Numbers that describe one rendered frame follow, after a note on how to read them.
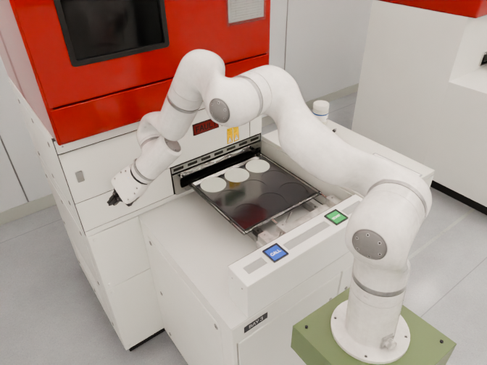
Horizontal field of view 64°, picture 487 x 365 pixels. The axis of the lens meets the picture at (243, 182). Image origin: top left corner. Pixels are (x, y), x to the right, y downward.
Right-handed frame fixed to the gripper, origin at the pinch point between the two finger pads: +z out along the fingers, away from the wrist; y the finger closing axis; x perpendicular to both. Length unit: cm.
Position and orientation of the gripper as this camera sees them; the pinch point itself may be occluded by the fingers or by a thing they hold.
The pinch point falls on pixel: (114, 200)
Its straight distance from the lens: 137.9
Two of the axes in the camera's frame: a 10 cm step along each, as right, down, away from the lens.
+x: 4.3, -1.6, 8.9
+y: 5.7, 8.1, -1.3
